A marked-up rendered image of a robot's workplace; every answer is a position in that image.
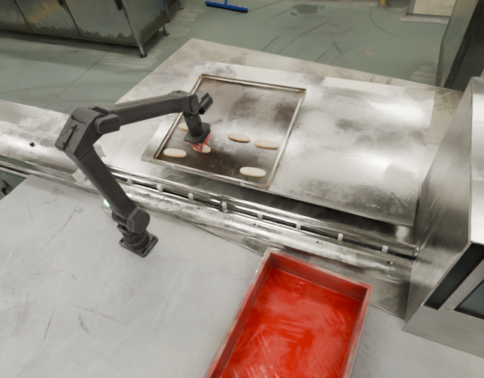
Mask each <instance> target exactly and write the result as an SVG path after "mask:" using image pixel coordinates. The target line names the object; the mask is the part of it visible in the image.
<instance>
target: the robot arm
mask: <svg viewBox="0 0 484 378"><path fill-rule="evenodd" d="M212 104H213V99H212V98H211V97H210V96H209V93H208V92H205V91H201V90H199V91H198V92H197V93H196V94H192V93H190V92H186V91H183V90H175V91H172V92H171V93H167V94H165V95H161V96H157V97H149V98H145V99H140V100H133V101H128V102H124V103H116V104H110V105H98V106H79V107H77V108H74V109H73V110H71V113H70V116H69V117H68V120H67V121H66V123H65V125H64V127H63V128H62V131H61V133H60V134H59V136H58V138H57V140H56V142H55V144H54V146H55V147H56V148H57V149H58V150H59V151H61V152H64V153H65V154H66V155H67V156H68V157H69V158H70V159H71V160H72V161H73V162H74V163H75V164H76V165H77V166H78V167H79V168H80V170H81V171H82V172H83V174H84V175H85V176H86V178H87V179H88V180H89V181H90V182H91V183H92V184H93V186H94V187H95V188H96V189H97V191H98V192H99V193H100V194H101V196H102V197H103V198H104V199H105V200H106V201H107V203H108V204H109V205H110V208H111V210H112V219H113V220H114V221H115V222H116V223H117V224H118V226H117V228H118V229H119V231H120V232H121V233H122V235H123V237H122V238H121V239H120V241H119V244H120V245H121V246H122V247H124V248H126V249H128V250H129V251H131V252H133V253H135V254H137V255H139V256H141V257H146V256H147V254H148V253H149V252H150V250H151V249H152V248H153V247H154V246H155V245H156V243H157V242H158V237H157V236H156V235H153V234H151V233H150V232H148V231H147V229H146V228H147V226H148V225H149V222H150V214H149V213H148V212H146V211H144V210H142V209H141V208H137V206H136V204H135V203H134V202H133V201H132V200H131V199H130V198H129V197H128V195H127V194H126V193H125V192H124V190H123V189H122V187H121V186H120V184H119V183H118V182H117V181H116V179H115V178H114V176H113V174H112V173H111V172H110V171H109V170H108V168H107V166H106V165H105V164H104V162H103V161H102V160H101V158H100V157H99V155H98V153H97V152H96V151H95V147H94V146H93V145H94V144H95V143H96V142H97V141H98V140H99V139H100V138H101V137H102V136H103V135H104V134H110V133H112V132H116V131H120V127H121V126H123V125H129V124H132V123H135V122H141V121H144V120H147V119H153V118H156V117H159V116H165V115H169V114H173V113H182V114H183V117H184V119H185V123H186V125H187V127H188V132H187V134H186V135H185V137H184V138H183V139H184V141H185V142H187V143H188V144H190V145H191V146H193V147H195V149H196V150H198V152H202V150H203V145H207V142H208V140H209V137H210V134H211V130H210V129H209V128H210V127H211V125H210V124H208V123H205V122H202V121H201V118H200V115H203V114H204V113H205V112H206V111H207V110H208V108H210V106H211V105H212ZM204 140H206V141H204ZM198 147H199V148H198Z"/></svg>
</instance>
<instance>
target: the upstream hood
mask: <svg viewBox="0 0 484 378"><path fill-rule="evenodd" d="M58 136H59V135H58V134H54V133H48V132H45V131H42V130H36V129H33V128H30V127H24V126H20V125H17V124H11V123H8V122H5V121H0V161H3V162H6V163H9V164H13V165H16V166H19V167H23V168H26V169H29V170H34V171H36V172H40V173H43V174H47V175H49V176H54V177H56V178H60V179H64V180H67V181H70V182H74V183H77V184H79V183H80V182H81V181H82V180H83V179H84V178H85V177H86V176H85V175H84V174H83V172H82V171H81V170H80V168H79V167H78V166H77V165H76V164H75V163H74V162H73V161H72V160H71V159H70V158H69V157H68V156H67V155H66V154H65V153H64V152H62V151H59V150H58V149H57V148H56V147H55V146H54V144H55V142H56V140H57V138H58ZM93 146H94V147H95V151H96V152H97V153H98V155H99V157H100V158H102V157H106V155H105V154H104V152H103V150H102V148H101V145H98V144H94V145H93Z"/></svg>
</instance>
